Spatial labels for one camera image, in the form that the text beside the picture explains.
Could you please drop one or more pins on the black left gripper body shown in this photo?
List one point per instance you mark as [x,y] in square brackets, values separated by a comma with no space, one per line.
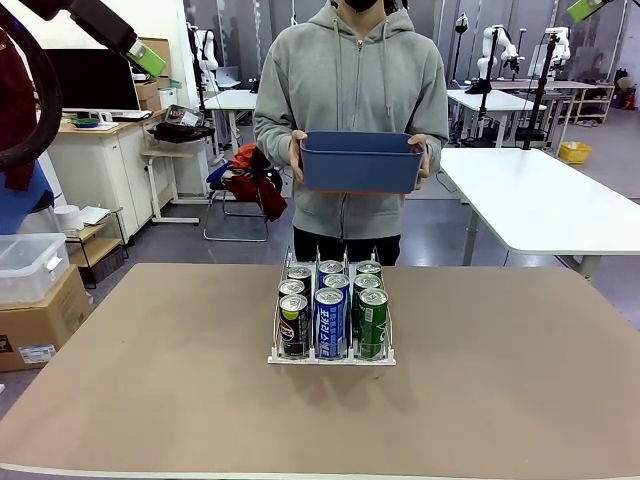
[52,9]

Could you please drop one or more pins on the blue plastic bin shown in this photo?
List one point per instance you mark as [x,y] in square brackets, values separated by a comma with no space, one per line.
[360,162]

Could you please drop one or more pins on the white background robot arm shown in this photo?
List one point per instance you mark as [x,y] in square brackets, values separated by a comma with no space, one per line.
[560,50]
[506,50]
[207,50]

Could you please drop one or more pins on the person's left forearm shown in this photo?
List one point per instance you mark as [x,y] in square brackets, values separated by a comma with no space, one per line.
[435,132]

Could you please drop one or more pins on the person's right forearm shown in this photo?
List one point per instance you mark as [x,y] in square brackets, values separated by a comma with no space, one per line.
[272,132]

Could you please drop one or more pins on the person's left hand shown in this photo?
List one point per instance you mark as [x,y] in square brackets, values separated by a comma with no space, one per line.
[426,162]

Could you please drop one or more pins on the person's right hand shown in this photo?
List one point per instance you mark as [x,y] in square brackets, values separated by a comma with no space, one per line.
[297,155]

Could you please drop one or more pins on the brown cardboard box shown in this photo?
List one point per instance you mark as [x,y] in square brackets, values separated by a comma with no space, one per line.
[160,50]
[149,97]

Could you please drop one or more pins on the black computer monitor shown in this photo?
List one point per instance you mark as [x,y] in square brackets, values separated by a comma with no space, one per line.
[95,80]

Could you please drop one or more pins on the black tripod stand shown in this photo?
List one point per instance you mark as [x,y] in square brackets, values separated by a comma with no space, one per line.
[485,85]
[540,90]

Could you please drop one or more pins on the wooden shelf unit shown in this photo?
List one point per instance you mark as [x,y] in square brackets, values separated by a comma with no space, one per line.
[592,102]

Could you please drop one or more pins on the green bowl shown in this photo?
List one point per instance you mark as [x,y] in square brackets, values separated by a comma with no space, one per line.
[86,123]

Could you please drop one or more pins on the printed packaging box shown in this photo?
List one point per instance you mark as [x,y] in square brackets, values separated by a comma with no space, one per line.
[185,117]

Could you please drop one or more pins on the white cabinet desk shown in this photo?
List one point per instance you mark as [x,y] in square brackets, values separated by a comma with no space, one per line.
[100,150]

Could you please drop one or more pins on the black bag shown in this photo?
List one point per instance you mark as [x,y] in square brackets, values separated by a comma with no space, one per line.
[180,132]

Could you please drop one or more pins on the silver laptop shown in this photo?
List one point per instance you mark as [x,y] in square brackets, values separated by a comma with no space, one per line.
[227,77]

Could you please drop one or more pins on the white background table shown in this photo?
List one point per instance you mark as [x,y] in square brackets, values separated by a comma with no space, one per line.
[500,102]

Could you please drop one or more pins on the small white side table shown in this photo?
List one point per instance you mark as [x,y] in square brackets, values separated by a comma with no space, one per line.
[170,156]

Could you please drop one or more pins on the yellow plastic crate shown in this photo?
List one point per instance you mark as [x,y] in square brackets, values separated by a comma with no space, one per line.
[575,153]

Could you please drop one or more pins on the person in dark red top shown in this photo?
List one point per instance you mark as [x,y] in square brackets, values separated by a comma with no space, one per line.
[17,165]

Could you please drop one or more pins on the white paper roll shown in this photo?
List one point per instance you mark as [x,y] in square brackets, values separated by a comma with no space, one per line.
[69,218]

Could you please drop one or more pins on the red orange jacket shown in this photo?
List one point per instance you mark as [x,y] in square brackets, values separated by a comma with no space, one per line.
[257,187]

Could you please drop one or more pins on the black office chair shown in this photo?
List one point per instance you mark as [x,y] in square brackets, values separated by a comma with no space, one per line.
[240,220]

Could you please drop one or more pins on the person in grey hoodie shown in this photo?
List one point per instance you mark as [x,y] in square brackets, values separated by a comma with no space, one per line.
[350,75]

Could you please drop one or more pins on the clear plastic storage box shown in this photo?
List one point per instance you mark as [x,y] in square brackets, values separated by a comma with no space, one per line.
[27,267]

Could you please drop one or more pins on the large cardboard box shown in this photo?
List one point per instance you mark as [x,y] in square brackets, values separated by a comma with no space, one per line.
[45,320]

